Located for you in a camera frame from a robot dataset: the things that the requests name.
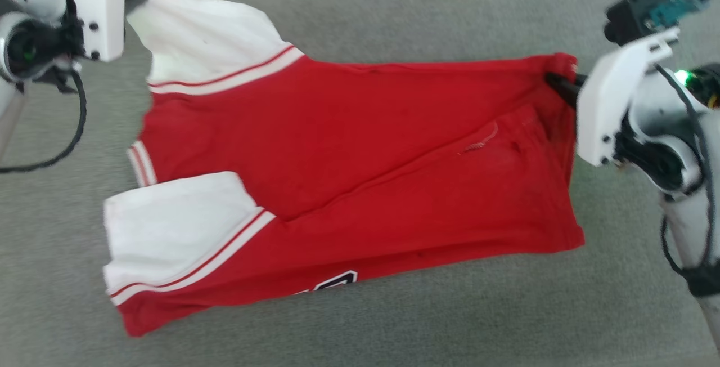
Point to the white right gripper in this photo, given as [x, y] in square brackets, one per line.
[604, 102]

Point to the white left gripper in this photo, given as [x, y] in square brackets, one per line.
[101, 7]

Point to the red white basketball jersey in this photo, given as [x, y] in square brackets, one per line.
[349, 153]

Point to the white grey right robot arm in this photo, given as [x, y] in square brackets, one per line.
[658, 119]

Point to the grey fabric sofa cushion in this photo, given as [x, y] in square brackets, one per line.
[394, 12]

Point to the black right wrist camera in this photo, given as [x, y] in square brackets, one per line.
[633, 12]

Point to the teal right camera plug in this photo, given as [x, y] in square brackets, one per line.
[675, 9]

